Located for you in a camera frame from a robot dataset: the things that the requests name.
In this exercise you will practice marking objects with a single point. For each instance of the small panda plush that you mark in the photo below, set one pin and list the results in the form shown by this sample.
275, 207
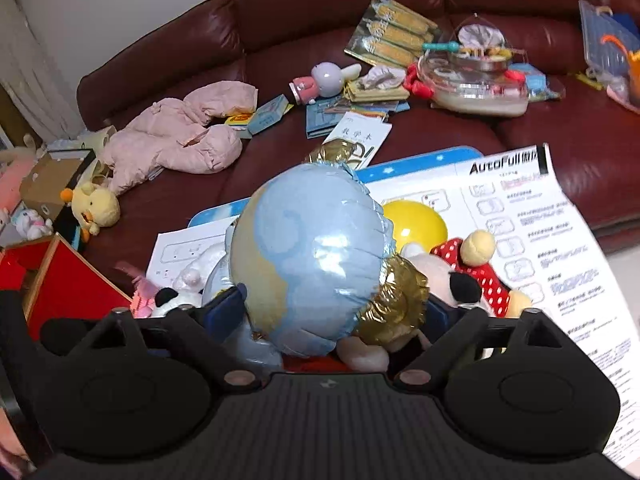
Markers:
172, 302

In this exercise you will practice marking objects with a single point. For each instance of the yellow ball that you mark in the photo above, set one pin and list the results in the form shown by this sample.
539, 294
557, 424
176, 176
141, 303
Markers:
417, 225

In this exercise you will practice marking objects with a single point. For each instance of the white exercise book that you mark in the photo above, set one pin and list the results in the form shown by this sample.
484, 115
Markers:
357, 137

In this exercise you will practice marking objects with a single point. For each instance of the pale pink plush toy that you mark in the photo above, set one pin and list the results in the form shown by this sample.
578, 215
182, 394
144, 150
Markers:
362, 355

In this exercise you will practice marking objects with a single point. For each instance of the small white instruction sheet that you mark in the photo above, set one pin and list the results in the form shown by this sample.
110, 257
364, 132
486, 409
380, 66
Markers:
185, 245

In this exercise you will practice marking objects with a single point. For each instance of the blue picture book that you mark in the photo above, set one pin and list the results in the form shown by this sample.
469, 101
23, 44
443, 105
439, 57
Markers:
320, 120

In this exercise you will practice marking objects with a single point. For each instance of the pink and white rabbit toy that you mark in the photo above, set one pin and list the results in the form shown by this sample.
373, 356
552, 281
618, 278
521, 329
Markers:
325, 80

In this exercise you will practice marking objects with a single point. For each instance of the red gift box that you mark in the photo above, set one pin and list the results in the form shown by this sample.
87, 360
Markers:
70, 285

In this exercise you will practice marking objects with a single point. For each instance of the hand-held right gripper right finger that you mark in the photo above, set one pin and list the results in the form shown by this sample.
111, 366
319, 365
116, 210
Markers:
470, 332

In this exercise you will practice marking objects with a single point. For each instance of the brown cardboard box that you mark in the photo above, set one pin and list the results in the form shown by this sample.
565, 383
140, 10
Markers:
50, 180

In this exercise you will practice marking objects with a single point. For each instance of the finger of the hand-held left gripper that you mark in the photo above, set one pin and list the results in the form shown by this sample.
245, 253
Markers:
67, 336

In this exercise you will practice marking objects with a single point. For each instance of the stack of cloth books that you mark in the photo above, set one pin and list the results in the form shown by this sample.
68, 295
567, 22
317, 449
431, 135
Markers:
375, 95

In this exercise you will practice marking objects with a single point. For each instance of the small yellow box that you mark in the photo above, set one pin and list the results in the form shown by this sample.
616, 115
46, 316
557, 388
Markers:
236, 120

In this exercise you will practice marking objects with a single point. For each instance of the white plush with black ear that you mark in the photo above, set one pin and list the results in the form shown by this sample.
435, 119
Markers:
440, 275

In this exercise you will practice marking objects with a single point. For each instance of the small white pink plush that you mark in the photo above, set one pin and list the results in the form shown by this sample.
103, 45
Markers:
30, 224

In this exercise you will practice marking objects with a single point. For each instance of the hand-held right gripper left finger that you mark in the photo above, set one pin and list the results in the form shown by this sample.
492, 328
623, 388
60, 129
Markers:
226, 310

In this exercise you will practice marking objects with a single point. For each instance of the clear plastic toy case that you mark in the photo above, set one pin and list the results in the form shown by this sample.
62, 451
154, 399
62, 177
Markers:
607, 45

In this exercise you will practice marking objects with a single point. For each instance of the pink padded jacket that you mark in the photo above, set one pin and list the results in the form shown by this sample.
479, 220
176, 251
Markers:
175, 135

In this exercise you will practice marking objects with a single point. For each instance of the pink frilly toy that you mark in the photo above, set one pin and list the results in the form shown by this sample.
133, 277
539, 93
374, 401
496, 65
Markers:
140, 295

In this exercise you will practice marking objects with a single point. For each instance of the light blue card box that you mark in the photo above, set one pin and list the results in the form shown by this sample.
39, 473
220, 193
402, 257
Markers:
267, 115

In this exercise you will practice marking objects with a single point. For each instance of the clear plastic toy pot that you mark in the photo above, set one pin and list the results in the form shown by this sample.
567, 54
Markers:
475, 85

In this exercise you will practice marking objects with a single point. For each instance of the large white instruction sheet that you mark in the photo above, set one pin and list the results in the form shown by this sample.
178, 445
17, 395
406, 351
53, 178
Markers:
545, 240

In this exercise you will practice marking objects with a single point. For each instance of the yellow duck plush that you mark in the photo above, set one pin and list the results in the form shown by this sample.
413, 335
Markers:
92, 207

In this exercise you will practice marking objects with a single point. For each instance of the crumpled white cloth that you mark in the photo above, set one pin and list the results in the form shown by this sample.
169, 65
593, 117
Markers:
382, 76

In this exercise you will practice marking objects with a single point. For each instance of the pink long-eared plush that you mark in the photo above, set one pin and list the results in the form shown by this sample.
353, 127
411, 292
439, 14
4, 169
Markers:
15, 170

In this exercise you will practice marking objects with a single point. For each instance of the blue and gold foil balloon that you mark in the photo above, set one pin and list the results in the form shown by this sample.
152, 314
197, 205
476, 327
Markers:
310, 250

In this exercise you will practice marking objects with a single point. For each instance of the corn print packet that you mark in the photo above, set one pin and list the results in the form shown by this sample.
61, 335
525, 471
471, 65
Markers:
395, 32

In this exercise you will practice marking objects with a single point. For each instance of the dark red leather sofa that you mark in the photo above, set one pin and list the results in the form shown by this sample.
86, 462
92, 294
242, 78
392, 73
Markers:
310, 20

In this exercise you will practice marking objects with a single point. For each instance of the red polka dot plush toy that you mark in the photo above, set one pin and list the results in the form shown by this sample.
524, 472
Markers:
480, 272

